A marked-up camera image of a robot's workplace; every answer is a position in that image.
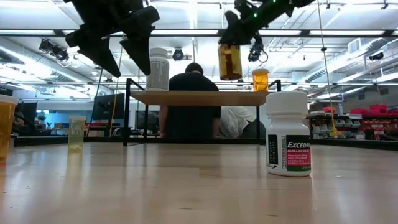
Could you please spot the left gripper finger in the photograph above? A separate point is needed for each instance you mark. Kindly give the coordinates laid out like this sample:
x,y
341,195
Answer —
x,y
93,46
140,37

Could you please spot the amber bottle yellow cap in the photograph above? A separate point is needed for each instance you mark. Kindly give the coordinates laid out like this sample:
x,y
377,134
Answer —
x,y
230,62

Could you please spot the large white supplement bottle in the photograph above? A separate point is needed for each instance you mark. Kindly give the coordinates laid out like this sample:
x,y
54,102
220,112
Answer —
x,y
158,74

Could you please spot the orange pill vial white cap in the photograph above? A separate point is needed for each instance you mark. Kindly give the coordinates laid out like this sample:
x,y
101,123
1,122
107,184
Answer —
x,y
6,130
260,82

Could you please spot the green pill vial white cap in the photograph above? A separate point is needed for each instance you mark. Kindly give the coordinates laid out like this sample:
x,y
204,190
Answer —
x,y
76,137

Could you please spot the white Excedrin bottle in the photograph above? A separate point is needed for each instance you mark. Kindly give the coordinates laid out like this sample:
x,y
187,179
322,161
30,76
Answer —
x,y
287,124

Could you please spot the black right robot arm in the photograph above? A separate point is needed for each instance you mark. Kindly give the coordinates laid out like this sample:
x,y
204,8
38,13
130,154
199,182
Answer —
x,y
289,3

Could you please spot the shelf with red bins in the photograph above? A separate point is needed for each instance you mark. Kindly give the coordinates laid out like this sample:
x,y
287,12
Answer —
x,y
373,123

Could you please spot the black overhead light bar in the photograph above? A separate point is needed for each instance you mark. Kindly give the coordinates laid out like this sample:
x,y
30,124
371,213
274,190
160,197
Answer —
x,y
58,32

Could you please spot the black ceiling light cluster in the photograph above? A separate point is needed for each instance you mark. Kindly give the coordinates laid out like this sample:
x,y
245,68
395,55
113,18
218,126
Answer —
x,y
54,49

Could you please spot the black ceiling spotlight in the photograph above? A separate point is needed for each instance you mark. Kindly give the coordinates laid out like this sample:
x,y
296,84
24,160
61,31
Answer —
x,y
178,54

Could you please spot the black computer screen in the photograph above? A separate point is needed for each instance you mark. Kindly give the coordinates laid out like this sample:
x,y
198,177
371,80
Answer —
x,y
109,107

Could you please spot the person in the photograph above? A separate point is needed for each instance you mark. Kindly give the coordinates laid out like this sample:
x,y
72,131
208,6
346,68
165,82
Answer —
x,y
233,121
192,121

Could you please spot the black ceiling fixture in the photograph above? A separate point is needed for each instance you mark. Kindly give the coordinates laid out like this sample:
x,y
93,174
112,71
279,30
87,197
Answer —
x,y
376,56

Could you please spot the black hanging camera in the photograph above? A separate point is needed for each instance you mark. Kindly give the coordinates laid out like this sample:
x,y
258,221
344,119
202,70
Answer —
x,y
256,51

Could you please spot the wooden shelf black metal frame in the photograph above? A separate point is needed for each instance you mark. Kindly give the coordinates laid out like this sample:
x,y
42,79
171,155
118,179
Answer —
x,y
202,98

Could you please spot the black aluminium table frame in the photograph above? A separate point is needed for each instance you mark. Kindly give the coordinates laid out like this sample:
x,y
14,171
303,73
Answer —
x,y
342,143

